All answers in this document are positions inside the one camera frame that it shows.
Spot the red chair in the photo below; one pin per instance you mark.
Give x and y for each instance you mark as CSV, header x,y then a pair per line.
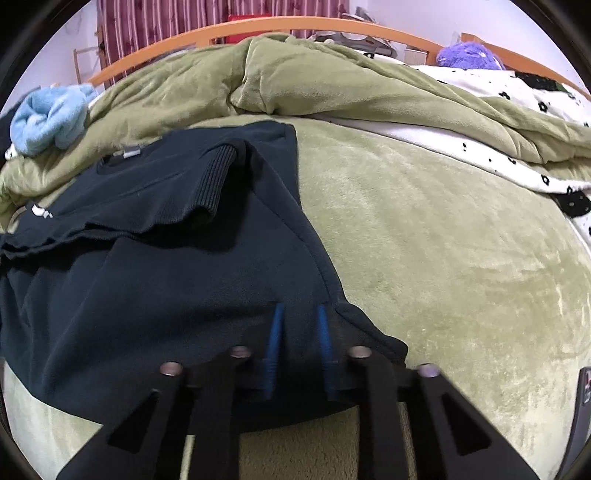
x,y
242,18

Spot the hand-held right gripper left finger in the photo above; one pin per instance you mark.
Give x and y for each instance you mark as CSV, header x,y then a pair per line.
x,y
272,337

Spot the green quilt with floral lining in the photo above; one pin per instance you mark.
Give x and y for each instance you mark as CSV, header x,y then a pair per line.
x,y
323,83

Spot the wooden bed frame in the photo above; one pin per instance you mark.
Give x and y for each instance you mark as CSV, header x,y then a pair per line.
x,y
184,44

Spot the black phone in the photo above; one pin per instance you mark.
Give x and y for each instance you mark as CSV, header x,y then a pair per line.
x,y
581,415

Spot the black sweatshirt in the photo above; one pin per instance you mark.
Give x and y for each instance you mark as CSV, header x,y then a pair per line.
x,y
161,286

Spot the green plush bed sheet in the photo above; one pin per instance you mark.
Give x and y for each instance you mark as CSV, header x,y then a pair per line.
x,y
438,277

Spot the light blue fleece blanket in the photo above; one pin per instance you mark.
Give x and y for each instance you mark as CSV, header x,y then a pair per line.
x,y
46,120

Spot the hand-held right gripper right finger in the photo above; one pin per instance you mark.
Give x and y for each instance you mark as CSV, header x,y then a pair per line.
x,y
325,341

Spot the wooden rack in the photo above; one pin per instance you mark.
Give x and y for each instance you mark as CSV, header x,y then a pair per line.
x,y
78,62

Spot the maroon flowered curtain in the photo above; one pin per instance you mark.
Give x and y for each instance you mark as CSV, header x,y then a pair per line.
x,y
161,18

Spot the purple plush toy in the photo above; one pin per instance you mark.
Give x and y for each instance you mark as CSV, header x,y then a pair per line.
x,y
468,55

